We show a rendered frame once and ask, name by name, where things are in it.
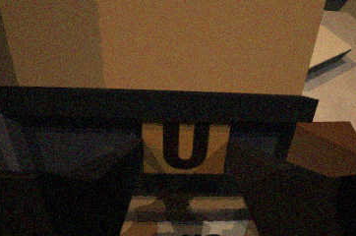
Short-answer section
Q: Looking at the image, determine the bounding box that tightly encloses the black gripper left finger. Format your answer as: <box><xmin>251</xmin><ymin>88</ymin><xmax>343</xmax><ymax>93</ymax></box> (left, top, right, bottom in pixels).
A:
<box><xmin>0</xmin><ymin>138</ymin><xmax>144</xmax><ymax>236</ymax></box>

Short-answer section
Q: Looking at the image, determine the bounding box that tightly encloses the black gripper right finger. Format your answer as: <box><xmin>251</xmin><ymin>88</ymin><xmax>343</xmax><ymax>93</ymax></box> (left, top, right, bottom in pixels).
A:
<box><xmin>226</xmin><ymin>139</ymin><xmax>356</xmax><ymax>236</ymax></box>

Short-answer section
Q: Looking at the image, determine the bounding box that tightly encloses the tan letter tile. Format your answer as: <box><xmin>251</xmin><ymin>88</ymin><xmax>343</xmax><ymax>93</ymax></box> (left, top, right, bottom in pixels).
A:
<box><xmin>142</xmin><ymin>118</ymin><xmax>231</xmax><ymax>174</ymax></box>

